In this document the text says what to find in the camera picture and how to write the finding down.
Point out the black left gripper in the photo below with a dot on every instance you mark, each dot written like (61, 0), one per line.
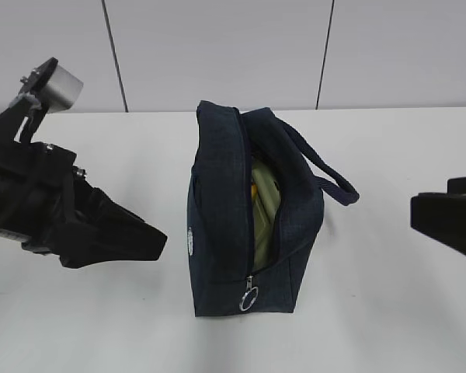
(80, 224)

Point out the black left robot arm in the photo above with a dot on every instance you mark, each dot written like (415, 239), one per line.
(10, 122)

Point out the green lidded glass container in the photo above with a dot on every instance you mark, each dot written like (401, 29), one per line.
(264, 210)

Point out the yellow pear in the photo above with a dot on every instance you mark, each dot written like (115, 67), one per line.
(253, 191)

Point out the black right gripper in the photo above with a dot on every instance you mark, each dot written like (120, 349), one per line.
(442, 216)

